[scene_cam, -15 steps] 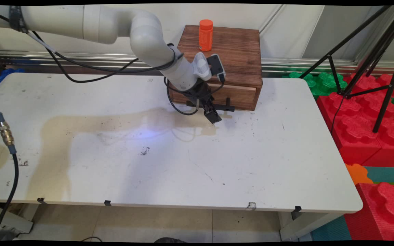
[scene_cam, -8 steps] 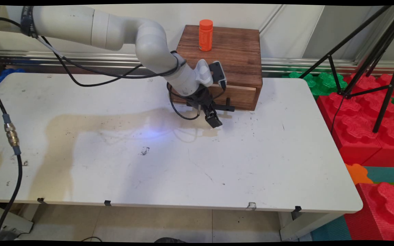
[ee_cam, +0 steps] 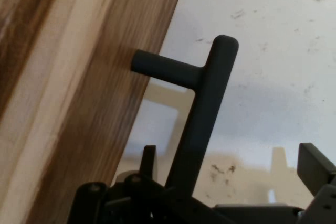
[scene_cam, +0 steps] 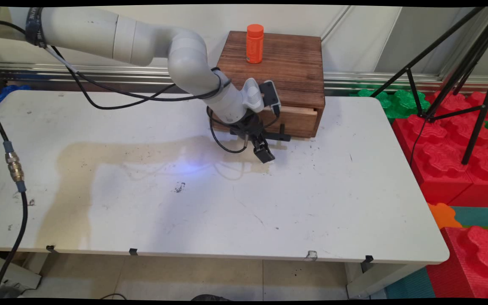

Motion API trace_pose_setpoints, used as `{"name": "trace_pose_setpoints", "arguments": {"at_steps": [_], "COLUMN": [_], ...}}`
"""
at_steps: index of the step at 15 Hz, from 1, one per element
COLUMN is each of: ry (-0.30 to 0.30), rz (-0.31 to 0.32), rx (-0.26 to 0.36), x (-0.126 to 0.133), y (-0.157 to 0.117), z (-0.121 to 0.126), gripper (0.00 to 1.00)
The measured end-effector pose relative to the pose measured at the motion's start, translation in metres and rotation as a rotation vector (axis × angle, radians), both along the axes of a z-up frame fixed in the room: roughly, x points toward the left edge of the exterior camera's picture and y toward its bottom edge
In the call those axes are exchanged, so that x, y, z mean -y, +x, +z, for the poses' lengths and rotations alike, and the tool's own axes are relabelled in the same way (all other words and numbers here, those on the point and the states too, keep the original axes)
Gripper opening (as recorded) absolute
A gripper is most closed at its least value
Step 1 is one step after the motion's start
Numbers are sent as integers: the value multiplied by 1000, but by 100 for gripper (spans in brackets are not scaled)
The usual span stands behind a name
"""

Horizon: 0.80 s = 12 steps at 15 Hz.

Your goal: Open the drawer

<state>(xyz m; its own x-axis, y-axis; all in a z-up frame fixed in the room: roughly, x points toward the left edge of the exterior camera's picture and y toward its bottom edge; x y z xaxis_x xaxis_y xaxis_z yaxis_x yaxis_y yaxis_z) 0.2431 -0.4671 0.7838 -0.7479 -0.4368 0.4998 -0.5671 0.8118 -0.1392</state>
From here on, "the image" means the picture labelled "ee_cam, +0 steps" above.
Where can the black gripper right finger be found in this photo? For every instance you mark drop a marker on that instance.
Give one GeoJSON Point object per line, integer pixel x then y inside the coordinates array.
{"type": "Point", "coordinates": [320, 169]}

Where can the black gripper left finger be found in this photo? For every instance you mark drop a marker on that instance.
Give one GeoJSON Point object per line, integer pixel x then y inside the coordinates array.
{"type": "Point", "coordinates": [131, 200]}

